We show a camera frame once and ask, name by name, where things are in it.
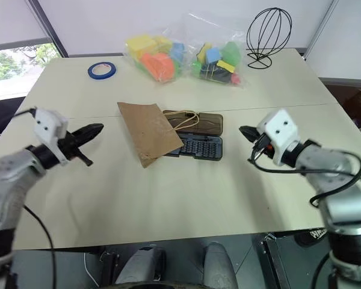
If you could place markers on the orange foam block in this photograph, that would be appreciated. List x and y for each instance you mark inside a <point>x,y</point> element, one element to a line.
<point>158,64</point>

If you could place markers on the green foam block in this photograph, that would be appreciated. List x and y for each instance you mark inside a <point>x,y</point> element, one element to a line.
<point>232,53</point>

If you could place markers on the black item with white lettering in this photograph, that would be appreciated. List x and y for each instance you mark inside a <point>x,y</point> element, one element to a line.
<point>314,235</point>

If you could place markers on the flat yellow foam block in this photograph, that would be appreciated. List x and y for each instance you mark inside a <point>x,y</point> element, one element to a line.
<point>226,66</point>

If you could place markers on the clear bag with green blocks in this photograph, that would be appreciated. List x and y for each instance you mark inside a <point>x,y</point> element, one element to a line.
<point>219,54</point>

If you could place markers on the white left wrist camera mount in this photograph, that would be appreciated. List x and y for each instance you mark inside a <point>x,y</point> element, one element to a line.
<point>49,128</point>

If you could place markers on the blue tape roll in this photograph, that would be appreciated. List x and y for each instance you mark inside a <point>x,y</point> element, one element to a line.
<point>91,72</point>

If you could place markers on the dark window frame post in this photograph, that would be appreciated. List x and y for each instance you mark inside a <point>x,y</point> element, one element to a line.
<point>49,28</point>

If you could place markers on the large yellow foam block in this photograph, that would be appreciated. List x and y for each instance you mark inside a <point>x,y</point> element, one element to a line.
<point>140,44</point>

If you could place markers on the clear bag with orange blocks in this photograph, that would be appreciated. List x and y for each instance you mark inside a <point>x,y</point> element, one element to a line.
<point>156,57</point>

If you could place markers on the black tool case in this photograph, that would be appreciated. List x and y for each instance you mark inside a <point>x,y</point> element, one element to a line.
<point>198,141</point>

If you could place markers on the grey rounded robot leg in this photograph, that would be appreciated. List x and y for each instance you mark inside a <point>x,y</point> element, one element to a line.
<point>143,265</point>
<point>220,265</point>

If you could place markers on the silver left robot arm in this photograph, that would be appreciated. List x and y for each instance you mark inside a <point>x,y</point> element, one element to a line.
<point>9,180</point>

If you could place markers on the white roller blind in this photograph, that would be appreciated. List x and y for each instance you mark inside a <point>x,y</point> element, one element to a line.
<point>13,21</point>

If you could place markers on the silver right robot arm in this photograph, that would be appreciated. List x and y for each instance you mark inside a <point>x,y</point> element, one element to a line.
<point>334,186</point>

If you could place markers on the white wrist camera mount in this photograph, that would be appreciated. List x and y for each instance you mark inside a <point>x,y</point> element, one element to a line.
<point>278,134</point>
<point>49,128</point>

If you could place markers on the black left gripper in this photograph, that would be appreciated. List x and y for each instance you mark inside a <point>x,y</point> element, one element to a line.
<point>68,147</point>

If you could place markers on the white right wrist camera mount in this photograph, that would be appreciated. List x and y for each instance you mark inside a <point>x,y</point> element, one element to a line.
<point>278,134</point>

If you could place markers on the black metal table frame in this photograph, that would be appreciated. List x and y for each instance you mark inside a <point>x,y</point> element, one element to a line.
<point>272,262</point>

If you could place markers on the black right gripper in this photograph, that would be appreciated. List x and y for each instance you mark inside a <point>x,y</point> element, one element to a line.
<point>263,147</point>

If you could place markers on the blue foam block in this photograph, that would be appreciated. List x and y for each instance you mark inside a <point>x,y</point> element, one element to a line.
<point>213,55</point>
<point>178,51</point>

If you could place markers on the red foam block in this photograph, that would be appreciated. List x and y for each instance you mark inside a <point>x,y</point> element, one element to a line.
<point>236,79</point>

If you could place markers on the brown paper bag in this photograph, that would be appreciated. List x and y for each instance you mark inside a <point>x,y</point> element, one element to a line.
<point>150,132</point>

